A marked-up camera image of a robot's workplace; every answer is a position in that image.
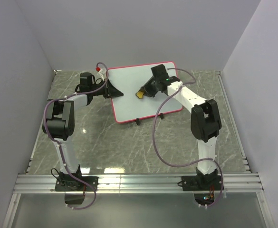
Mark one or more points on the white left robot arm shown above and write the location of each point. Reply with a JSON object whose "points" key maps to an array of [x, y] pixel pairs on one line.
{"points": [[59, 117]]}

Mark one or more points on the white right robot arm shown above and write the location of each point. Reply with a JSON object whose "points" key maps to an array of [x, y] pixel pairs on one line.
{"points": [[205, 116]]}

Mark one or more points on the aluminium right side rail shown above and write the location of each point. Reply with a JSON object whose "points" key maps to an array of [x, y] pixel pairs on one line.
{"points": [[244, 157]]}

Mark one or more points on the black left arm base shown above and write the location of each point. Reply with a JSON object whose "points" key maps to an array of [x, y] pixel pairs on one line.
{"points": [[65, 183]]}

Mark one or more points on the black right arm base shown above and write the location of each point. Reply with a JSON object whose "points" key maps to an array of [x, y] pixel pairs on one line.
{"points": [[205, 185]]}

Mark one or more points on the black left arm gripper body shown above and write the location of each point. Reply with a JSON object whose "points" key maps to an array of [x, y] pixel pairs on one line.
{"points": [[100, 91]]}

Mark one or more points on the pink framed whiteboard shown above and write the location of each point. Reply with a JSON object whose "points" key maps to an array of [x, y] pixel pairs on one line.
{"points": [[135, 104]]}

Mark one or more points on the aluminium front rail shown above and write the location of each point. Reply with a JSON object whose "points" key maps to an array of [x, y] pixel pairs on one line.
{"points": [[137, 184]]}

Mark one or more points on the aluminium rail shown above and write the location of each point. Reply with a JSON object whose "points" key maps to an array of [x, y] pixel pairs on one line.
{"points": [[39, 130], [244, 157], [137, 184]]}

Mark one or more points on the yellow whiteboard eraser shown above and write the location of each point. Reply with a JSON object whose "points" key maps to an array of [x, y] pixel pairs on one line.
{"points": [[140, 94]]}

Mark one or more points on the aluminium left side rail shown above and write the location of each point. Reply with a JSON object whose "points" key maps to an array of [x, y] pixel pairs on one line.
{"points": [[39, 130]]}

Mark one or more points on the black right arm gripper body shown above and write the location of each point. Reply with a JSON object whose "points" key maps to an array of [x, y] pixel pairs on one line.
{"points": [[151, 88]]}

